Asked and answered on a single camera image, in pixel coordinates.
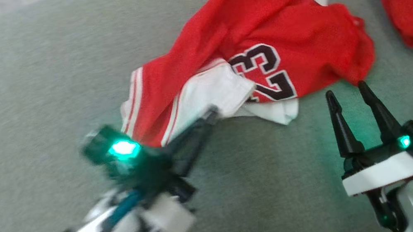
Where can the red jersey number 23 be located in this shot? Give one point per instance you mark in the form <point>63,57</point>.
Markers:
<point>278,16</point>

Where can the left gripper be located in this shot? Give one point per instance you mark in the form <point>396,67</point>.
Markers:
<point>157,170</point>

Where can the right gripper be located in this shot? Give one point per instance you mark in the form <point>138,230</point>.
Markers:
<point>384,172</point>

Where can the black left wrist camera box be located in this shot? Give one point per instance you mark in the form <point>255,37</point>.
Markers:
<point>111,146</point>

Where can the grey fabric sofa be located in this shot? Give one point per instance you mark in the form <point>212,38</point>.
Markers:
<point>19,101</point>

